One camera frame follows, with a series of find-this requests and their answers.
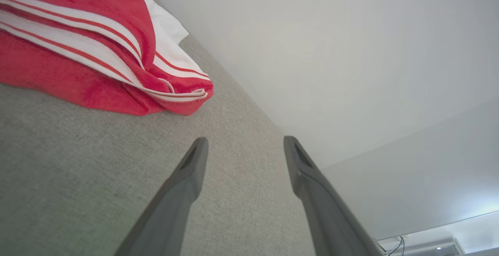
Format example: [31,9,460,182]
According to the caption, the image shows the white ceiling air unit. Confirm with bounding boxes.
[376,237,466,256]

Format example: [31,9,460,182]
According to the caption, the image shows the red Bulls 23 jersey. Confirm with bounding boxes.
[0,0,214,116]

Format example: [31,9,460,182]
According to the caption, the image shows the grey fabric sofa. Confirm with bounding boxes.
[0,0,317,256]

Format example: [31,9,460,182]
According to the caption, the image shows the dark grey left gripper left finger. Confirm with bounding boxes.
[114,137,209,256]

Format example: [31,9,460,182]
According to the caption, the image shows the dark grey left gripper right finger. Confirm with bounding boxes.
[284,136,383,256]

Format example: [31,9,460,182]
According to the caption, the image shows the thin black ceiling cable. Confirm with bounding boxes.
[384,236,406,256]

